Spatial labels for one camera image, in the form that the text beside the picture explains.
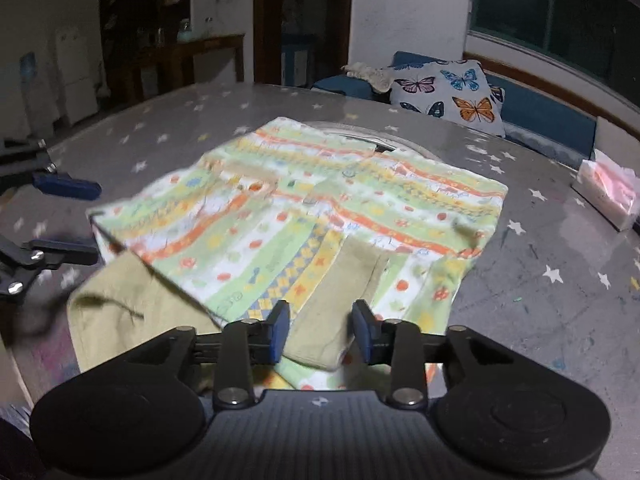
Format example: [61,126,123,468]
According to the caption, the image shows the dark wooden cabinet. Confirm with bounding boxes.
[98,0,195,101]

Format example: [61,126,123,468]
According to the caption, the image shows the colourful patterned shirt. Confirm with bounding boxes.
[67,116,510,391]

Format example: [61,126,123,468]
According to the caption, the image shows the water dispenser bottle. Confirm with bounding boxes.
[19,52,41,95]

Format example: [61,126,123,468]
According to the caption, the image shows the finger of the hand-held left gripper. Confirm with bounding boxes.
[0,139,103,202]
[0,234,100,297]

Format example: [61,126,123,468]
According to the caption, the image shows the window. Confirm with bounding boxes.
[470,0,640,92]

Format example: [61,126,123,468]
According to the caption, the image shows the cream cloth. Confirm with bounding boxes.
[341,62,394,94]

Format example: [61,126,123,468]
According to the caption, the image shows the white refrigerator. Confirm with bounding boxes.
[54,25,99,126]

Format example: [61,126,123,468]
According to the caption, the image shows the grey star print tablecloth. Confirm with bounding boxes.
[0,82,640,411]

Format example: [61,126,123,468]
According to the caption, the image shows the tissue pack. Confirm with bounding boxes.
[572,149,640,232]

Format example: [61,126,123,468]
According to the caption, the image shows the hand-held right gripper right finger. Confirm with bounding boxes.
[351,299,521,408]

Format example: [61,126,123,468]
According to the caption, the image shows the blue sofa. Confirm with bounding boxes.
[312,51,597,167]

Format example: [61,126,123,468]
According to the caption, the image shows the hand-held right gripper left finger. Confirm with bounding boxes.
[118,300,292,408]

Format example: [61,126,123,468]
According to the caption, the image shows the wooden side table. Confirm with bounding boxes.
[118,34,246,102]

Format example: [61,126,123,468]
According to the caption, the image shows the butterfly print pillow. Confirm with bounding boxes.
[389,59,507,138]

